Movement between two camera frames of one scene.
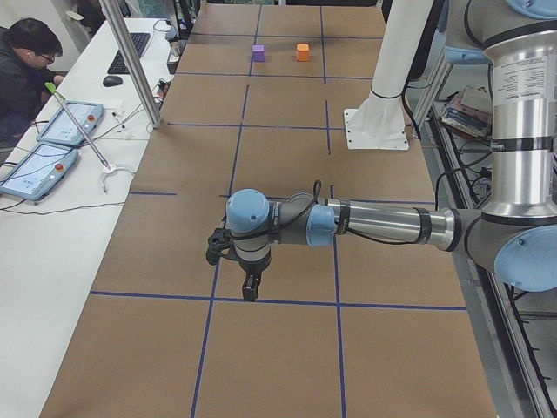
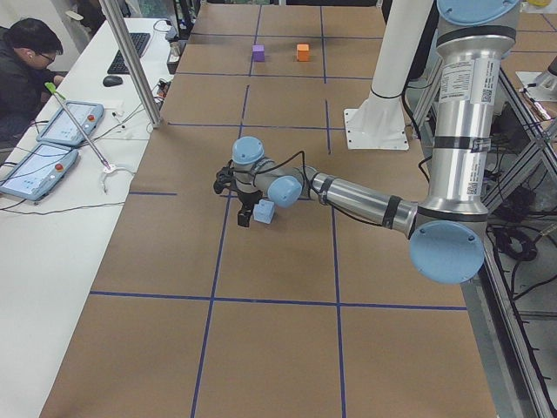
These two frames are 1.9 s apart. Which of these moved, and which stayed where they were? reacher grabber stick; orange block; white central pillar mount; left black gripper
Moved: left black gripper
Stayed: orange block; reacher grabber stick; white central pillar mount
